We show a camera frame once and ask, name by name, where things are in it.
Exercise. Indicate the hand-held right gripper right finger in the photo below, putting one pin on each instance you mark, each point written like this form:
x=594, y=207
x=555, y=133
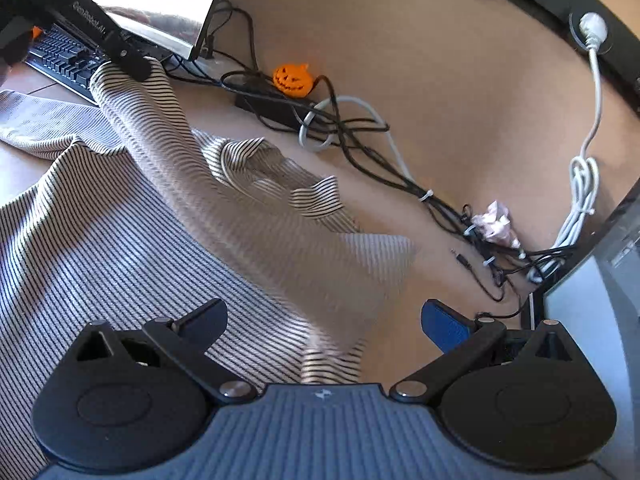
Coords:
x=442, y=325

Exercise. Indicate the black wall socket strip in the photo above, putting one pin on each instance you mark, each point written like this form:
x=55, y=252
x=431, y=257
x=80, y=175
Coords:
x=615, y=60

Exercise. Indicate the small orange pumpkin figure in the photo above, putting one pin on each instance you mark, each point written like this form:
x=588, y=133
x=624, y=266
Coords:
x=292, y=79

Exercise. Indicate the black power adapter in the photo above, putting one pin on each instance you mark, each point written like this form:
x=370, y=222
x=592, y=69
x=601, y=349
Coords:
x=272, y=110

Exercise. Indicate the black keyboard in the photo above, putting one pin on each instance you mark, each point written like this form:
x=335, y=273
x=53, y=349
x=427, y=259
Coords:
x=65, y=60

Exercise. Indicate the crumpled tissue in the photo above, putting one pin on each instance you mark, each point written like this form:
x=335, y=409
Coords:
x=495, y=222

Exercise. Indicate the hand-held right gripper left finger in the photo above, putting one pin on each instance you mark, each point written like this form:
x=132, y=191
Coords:
x=206, y=319

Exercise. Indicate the striped white garment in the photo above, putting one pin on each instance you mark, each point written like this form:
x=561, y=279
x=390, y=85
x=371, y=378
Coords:
x=125, y=260

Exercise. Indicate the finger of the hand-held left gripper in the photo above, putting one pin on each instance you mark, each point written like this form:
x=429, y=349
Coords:
x=129, y=59

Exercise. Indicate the black computer monitor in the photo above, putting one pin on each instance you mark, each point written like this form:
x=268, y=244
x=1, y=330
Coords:
x=160, y=5

